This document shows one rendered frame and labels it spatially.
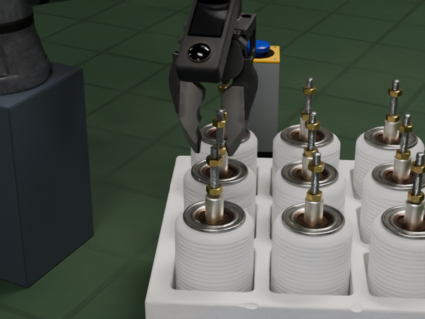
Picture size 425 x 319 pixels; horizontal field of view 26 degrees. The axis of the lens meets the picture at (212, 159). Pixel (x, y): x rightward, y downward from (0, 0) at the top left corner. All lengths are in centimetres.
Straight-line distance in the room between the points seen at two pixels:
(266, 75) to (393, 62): 96
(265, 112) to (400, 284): 45
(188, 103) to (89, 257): 54
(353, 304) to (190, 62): 35
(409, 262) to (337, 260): 8
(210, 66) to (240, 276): 30
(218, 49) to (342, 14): 180
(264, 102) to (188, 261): 42
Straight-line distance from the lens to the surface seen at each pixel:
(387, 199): 119
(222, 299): 109
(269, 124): 146
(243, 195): 119
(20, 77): 136
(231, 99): 102
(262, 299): 109
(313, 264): 108
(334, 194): 118
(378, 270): 112
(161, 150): 185
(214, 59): 93
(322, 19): 266
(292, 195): 118
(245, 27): 102
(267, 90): 144
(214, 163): 106
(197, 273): 110
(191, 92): 103
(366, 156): 130
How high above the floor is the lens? 80
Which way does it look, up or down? 26 degrees down
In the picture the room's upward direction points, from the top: straight up
